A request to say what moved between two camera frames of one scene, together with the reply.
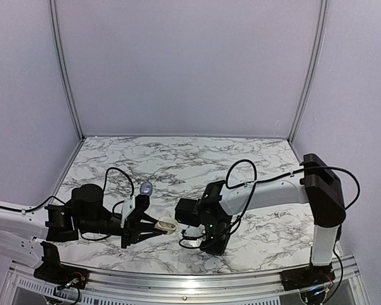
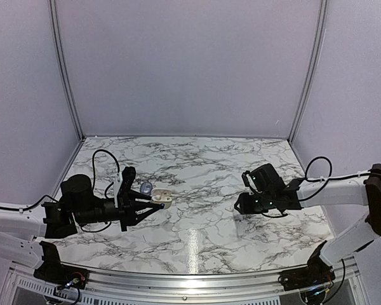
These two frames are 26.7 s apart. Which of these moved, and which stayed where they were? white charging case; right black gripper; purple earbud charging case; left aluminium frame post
Moved: white charging case; right black gripper
Stayed: left aluminium frame post; purple earbud charging case
